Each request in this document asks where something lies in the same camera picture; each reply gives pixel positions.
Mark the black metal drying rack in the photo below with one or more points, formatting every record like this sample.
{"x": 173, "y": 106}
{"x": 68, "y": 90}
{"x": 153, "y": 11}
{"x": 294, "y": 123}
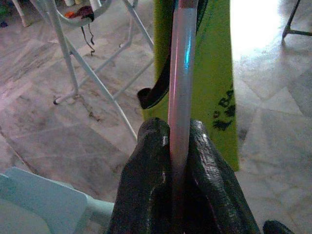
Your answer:
{"x": 290, "y": 22}

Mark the pink plastic hanger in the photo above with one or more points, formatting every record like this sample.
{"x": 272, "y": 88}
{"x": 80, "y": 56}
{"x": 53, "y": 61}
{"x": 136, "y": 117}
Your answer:
{"x": 181, "y": 73}

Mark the neon green black-trimmed shirt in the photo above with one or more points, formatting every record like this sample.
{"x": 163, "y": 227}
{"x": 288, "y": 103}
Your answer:
{"x": 214, "y": 73}

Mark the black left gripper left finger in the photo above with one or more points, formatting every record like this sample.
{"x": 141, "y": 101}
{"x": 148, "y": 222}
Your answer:
{"x": 141, "y": 190}

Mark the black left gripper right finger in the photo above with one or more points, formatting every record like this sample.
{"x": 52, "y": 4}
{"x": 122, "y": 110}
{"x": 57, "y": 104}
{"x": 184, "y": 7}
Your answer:
{"x": 214, "y": 195}

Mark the white plastic furniture leg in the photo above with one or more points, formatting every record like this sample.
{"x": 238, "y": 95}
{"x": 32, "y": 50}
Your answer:
{"x": 23, "y": 14}

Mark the light blue folding table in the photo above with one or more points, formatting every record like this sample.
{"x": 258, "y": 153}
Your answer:
{"x": 68, "y": 63}

